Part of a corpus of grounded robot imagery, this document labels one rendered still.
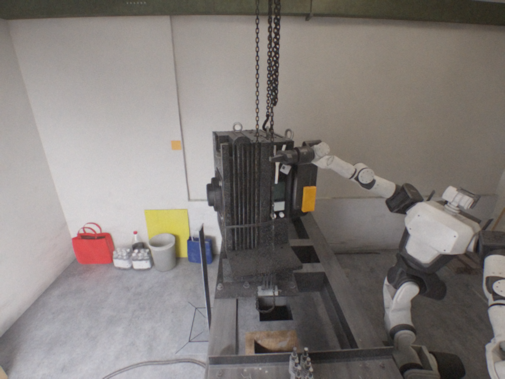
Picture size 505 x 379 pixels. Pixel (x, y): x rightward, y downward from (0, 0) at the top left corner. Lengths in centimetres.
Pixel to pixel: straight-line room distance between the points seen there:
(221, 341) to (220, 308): 22
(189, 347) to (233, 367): 95
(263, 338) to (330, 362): 96
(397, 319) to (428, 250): 50
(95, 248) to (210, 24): 265
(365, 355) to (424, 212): 75
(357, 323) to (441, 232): 69
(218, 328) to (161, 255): 152
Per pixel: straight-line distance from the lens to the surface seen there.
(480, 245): 141
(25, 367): 278
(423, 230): 140
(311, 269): 196
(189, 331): 242
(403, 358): 201
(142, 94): 272
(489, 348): 114
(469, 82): 352
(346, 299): 180
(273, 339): 236
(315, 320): 252
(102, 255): 339
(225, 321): 160
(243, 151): 141
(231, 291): 174
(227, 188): 146
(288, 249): 171
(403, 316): 173
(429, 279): 158
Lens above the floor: 189
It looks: 22 degrees down
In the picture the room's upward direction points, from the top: straight up
